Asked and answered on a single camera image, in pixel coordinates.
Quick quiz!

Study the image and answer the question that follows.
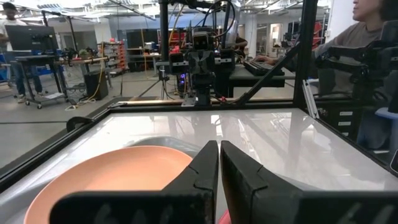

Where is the storage shelf with red bins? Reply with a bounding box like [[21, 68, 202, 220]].
[[101, 40, 129, 76]]

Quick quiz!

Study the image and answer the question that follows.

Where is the person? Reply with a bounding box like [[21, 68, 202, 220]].
[[0, 2, 44, 104], [253, 0, 398, 151]]

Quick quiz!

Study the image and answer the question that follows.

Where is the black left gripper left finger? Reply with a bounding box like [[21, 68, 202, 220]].
[[49, 140, 220, 224]]

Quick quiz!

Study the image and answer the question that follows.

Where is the black computer monitor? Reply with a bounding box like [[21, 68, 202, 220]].
[[4, 24, 60, 53]]

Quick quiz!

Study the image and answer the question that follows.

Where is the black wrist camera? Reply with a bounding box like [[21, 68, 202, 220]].
[[192, 30, 213, 51]]

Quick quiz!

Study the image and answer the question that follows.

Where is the orange round plate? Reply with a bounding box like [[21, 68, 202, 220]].
[[24, 145, 194, 224]]

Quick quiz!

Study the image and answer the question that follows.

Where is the black table clamp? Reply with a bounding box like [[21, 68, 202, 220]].
[[65, 116, 95, 134]]

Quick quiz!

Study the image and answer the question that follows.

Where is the black office desk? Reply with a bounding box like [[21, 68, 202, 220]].
[[228, 63, 297, 98]]

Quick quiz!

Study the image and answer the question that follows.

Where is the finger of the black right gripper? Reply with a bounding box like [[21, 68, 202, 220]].
[[215, 49, 236, 75], [169, 52, 189, 75]]

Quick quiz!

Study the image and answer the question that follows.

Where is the black box on floor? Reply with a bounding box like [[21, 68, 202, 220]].
[[83, 70, 109, 101]]

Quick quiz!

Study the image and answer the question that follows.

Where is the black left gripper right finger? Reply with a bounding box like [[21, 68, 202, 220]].
[[220, 140, 398, 224]]

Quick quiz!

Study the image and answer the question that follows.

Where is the person's hand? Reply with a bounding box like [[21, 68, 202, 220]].
[[252, 55, 278, 67]]

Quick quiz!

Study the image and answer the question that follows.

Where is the yellow cable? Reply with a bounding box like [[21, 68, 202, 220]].
[[64, 42, 106, 112]]

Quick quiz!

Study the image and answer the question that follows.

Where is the black tripod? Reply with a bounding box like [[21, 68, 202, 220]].
[[136, 66, 175, 101]]

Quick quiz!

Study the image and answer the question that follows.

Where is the blue chair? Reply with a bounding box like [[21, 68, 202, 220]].
[[374, 106, 398, 157]]

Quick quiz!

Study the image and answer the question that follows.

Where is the black drawer cabinet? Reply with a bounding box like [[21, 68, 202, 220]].
[[316, 98, 362, 138]]

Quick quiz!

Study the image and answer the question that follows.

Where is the grey plastic tray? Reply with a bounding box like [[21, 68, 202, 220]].
[[0, 136, 308, 224]]

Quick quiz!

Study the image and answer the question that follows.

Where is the black wheeled cart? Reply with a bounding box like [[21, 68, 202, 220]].
[[14, 51, 78, 110]]

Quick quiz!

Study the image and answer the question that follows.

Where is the black keyboard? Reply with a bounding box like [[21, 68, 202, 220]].
[[242, 60, 285, 77]]

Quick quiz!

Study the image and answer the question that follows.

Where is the black aluminium rig frame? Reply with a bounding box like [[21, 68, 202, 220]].
[[0, 0, 398, 193]]

